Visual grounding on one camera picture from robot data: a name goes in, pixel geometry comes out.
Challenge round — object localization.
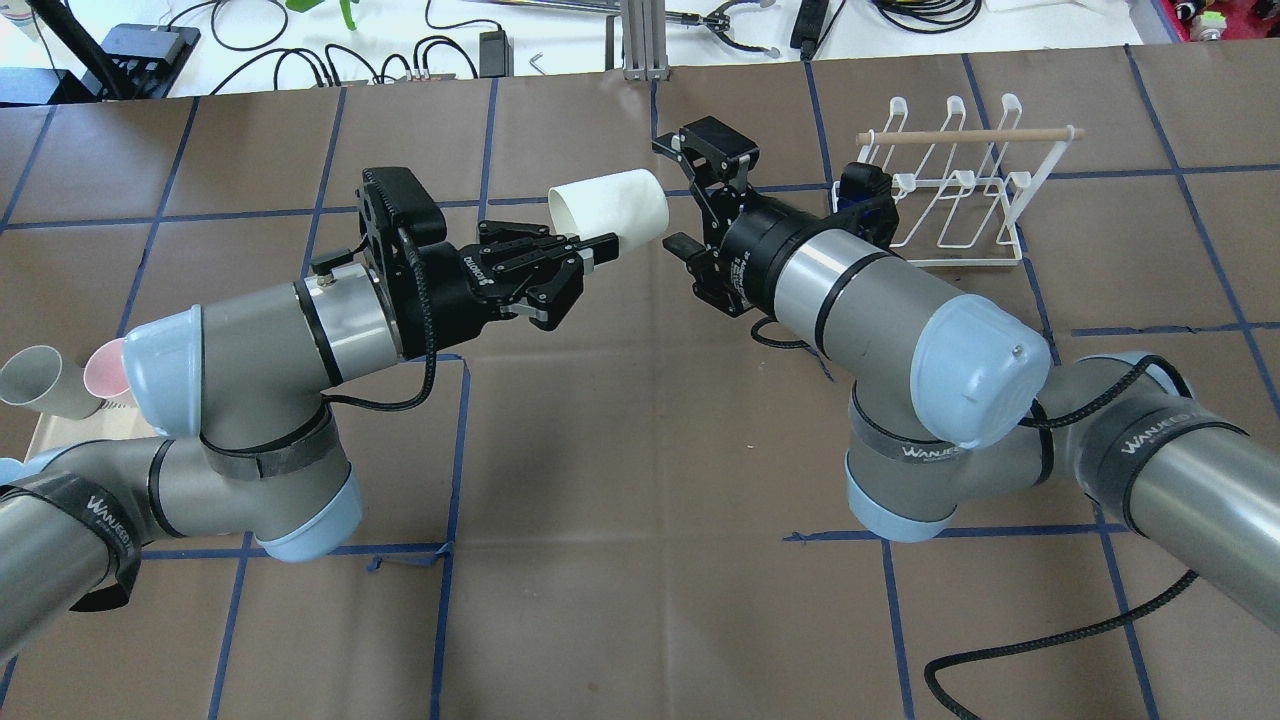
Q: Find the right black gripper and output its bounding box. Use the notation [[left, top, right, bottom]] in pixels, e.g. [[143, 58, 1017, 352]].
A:
[[652, 117, 841, 316]]

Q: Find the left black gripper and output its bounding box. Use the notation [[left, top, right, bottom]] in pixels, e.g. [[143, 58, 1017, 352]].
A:
[[390, 222, 621, 346]]

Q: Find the cream white plastic cup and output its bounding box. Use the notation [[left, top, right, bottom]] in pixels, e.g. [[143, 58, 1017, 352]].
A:
[[548, 169, 669, 255]]

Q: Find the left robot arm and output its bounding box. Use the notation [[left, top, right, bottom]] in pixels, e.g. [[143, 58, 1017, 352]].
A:
[[3, 219, 639, 660]]

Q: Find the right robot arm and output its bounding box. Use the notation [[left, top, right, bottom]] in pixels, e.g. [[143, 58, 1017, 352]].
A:
[[652, 117, 1279, 628]]

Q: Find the pink plastic cup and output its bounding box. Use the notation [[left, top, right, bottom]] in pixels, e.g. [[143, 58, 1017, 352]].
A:
[[83, 338, 131, 404]]

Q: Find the grey plastic cup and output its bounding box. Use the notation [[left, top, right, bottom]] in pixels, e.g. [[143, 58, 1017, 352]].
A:
[[1, 345, 104, 420]]

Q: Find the black power adapter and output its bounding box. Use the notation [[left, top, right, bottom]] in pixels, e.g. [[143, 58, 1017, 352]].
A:
[[477, 29, 515, 78]]

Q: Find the cream plastic tray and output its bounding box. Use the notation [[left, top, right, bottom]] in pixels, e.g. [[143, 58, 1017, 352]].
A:
[[23, 402, 157, 462]]

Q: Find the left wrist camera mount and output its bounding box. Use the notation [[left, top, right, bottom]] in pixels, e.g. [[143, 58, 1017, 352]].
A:
[[308, 167, 447, 296]]

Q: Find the aluminium frame post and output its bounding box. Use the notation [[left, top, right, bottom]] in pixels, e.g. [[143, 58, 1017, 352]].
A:
[[604, 1, 669, 81]]

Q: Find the white wire cup rack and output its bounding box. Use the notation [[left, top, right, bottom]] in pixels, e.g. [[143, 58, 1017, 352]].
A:
[[855, 94, 1085, 268]]

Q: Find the green handled reach grabber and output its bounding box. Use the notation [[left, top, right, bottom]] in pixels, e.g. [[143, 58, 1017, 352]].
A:
[[283, 0, 360, 32]]

